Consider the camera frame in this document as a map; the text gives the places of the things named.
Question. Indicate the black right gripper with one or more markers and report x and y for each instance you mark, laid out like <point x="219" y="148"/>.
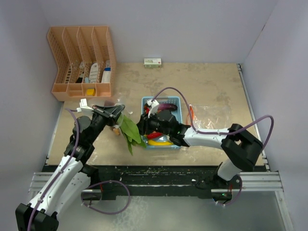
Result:
<point x="144" y="124"/>

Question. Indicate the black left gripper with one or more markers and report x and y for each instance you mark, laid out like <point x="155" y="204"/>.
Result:
<point x="110" y="113"/>

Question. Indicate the green leafy vegetable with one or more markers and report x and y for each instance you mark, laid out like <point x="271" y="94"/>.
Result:
<point x="131" y="133"/>

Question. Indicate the orange purple papaya slice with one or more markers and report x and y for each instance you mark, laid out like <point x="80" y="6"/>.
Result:
<point x="116" y="130"/>

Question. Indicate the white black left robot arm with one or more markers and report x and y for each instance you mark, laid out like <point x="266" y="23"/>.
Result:
<point x="72" y="175"/>

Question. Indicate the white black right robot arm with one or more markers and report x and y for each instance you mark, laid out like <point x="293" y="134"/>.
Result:
<point x="241" y="147"/>

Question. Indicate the clear bag with orange zipper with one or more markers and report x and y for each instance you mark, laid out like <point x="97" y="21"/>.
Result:
<point x="210" y="117"/>

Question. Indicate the red chili pepper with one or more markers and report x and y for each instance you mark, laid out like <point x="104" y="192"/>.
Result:
<point x="154" y="135"/>

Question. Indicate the light blue plastic basket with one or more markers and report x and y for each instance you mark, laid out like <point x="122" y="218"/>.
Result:
<point x="178" y="139"/>

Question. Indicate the purple eggplant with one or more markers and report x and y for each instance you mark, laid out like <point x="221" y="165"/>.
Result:
<point x="167" y="106"/>

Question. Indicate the yellow block in organizer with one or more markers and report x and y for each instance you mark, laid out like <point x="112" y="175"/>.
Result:
<point x="90" y="92"/>

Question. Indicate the white blue box in organizer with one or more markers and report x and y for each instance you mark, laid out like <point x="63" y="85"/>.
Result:
<point x="106" y="77"/>

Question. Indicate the white bottle in organizer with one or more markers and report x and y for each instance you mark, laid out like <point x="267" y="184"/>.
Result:
<point x="93" y="75"/>

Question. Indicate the green and white small box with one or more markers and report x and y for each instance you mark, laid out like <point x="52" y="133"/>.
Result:
<point x="152" y="62"/>

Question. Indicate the peach plastic file organizer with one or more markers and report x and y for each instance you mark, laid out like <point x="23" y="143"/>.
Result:
<point x="75" y="49"/>

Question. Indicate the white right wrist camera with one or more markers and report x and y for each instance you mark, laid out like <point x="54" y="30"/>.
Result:
<point x="152" y="106"/>

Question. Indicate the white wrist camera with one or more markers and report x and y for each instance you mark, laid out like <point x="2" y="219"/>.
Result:
<point x="152" y="106"/>
<point x="84" y="107"/>

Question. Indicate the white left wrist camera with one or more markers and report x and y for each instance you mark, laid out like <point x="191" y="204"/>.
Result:
<point x="84" y="107"/>

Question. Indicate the black aluminium base frame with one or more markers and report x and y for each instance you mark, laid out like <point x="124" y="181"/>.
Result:
<point x="179" y="198"/>

